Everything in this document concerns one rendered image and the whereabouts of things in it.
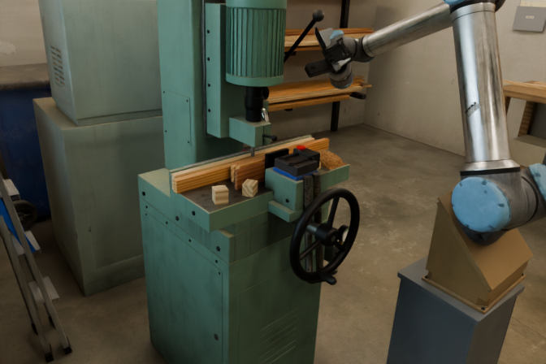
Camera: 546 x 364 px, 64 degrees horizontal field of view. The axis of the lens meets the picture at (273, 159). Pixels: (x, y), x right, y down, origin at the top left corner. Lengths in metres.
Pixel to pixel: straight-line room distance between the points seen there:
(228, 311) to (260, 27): 0.85
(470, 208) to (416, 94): 3.71
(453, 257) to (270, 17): 0.94
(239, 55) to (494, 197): 0.78
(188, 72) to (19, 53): 2.11
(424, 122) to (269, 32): 3.77
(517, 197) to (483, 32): 0.45
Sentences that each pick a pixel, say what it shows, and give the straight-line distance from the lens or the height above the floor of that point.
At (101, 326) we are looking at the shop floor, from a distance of 2.27.
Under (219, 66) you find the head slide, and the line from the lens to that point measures 1.38.
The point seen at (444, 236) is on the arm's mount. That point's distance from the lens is 1.53.
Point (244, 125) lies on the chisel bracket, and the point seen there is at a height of 1.06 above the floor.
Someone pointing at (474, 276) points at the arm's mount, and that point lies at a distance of 1.53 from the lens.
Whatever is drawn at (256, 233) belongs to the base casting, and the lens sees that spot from 1.33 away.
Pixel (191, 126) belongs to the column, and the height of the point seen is 1.02.
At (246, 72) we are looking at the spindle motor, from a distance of 1.28.
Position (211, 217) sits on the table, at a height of 0.89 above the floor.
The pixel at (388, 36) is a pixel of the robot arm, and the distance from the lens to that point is 1.71.
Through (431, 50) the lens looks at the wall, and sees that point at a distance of 4.81.
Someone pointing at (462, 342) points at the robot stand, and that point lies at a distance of 1.63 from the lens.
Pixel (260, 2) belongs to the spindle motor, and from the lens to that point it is 1.25.
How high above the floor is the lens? 1.46
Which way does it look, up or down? 21 degrees down
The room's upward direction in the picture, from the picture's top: 2 degrees clockwise
